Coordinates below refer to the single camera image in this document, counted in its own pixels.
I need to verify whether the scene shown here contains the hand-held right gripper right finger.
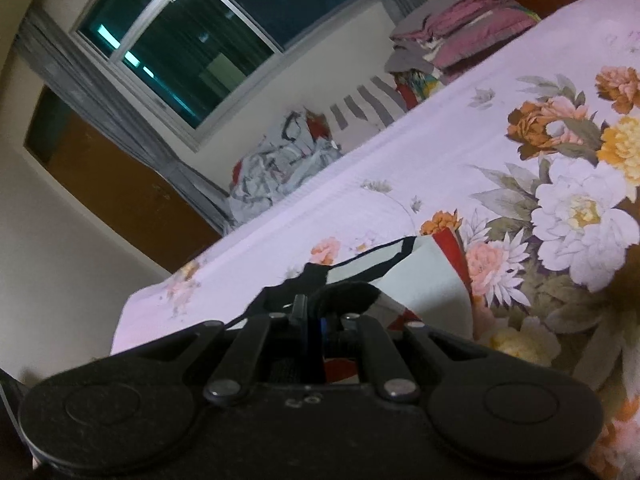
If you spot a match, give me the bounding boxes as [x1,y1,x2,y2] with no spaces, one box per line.
[321,312,505,403]

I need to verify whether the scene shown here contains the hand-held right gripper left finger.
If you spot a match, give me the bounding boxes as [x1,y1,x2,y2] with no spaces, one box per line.
[107,295,321,405]

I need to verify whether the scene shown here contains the striped knitted sweater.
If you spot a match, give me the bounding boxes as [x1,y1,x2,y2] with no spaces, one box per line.
[240,235,476,386]

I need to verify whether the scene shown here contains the crumpled grey clothes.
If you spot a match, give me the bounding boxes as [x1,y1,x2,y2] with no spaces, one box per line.
[227,110,343,226]

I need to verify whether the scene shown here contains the red printed pillow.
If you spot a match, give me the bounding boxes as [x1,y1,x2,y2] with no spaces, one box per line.
[305,115,331,142]

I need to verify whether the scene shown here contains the pink floral bedsheet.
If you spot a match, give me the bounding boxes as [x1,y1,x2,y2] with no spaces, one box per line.
[110,0,640,480]

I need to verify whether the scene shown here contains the brown wooden door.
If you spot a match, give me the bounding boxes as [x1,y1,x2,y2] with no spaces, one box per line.
[22,85,223,273]

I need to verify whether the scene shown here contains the grey white striped sheet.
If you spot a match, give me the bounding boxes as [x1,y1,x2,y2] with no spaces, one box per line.
[327,75,401,131]

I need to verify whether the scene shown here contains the colourful printed cloth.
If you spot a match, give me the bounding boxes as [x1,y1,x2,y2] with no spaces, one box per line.
[395,67,446,111]

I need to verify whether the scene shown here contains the grey curtain beside door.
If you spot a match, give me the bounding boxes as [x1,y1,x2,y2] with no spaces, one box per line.
[15,10,236,236]

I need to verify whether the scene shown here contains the sliding glass window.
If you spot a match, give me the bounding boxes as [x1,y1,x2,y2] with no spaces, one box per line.
[75,0,376,153]

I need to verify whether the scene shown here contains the folded pink grey bedding stack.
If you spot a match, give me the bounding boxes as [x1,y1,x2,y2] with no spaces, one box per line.
[384,0,543,83]

